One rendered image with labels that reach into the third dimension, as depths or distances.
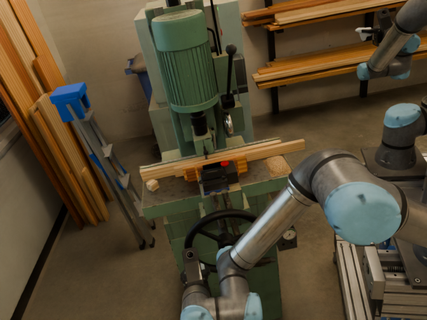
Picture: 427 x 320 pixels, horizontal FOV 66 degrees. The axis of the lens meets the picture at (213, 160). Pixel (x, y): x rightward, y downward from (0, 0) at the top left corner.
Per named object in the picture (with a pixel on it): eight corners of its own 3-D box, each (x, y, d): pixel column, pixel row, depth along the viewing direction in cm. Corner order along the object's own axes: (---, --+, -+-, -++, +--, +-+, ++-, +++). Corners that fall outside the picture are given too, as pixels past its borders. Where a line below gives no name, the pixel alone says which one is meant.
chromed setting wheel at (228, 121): (229, 143, 142) (225, 117, 135) (223, 131, 152) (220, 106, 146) (236, 142, 142) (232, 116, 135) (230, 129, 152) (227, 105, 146)
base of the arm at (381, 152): (409, 149, 141) (413, 128, 136) (421, 169, 129) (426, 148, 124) (371, 150, 145) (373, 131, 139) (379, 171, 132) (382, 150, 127)
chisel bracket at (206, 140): (197, 160, 130) (193, 141, 125) (194, 143, 142) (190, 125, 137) (216, 155, 130) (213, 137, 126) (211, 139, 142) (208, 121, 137)
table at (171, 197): (144, 238, 119) (139, 226, 116) (146, 188, 145) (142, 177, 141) (307, 201, 121) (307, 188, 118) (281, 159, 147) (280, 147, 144)
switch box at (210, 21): (208, 47, 140) (201, 6, 131) (205, 42, 148) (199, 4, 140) (222, 44, 140) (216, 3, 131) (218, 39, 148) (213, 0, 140)
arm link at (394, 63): (378, 77, 150) (380, 53, 144) (403, 73, 149) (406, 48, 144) (387, 83, 143) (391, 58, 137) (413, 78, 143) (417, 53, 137)
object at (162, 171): (143, 181, 138) (139, 172, 136) (143, 179, 140) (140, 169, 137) (282, 151, 141) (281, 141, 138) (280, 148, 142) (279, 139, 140)
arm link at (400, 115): (375, 134, 137) (379, 104, 130) (408, 129, 136) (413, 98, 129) (391, 149, 127) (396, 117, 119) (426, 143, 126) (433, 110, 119)
